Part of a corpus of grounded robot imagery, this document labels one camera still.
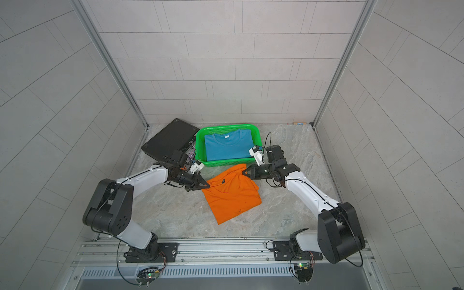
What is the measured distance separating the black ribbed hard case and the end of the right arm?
0.45 metres

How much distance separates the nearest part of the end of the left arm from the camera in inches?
29.6

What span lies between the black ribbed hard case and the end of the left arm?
27 centimetres

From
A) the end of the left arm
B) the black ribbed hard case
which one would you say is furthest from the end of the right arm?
the black ribbed hard case

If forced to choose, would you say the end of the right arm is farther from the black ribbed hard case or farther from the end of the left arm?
the black ribbed hard case

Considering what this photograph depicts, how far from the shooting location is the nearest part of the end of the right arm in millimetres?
608

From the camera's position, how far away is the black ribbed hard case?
1.01 metres
